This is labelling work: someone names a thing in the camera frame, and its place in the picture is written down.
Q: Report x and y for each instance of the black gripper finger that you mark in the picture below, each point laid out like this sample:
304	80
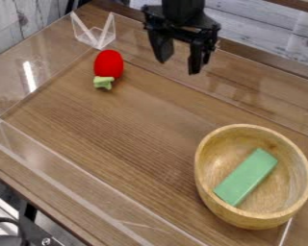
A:
163	46
199	56

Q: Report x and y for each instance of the clear acrylic table fence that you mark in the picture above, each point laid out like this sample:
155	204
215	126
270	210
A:
101	158

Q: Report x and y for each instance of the red plush strawberry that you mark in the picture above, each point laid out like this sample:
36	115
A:
108	67

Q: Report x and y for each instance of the black table leg bracket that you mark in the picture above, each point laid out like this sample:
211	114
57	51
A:
36	235

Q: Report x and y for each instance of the clear acrylic corner bracket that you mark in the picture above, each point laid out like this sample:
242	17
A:
95	37

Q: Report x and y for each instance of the green rectangular block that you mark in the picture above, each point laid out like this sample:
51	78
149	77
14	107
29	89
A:
243	180

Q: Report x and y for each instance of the wooden bowl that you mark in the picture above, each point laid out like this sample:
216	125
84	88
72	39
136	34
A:
279	196

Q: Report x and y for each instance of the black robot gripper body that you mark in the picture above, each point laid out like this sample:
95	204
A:
183	21

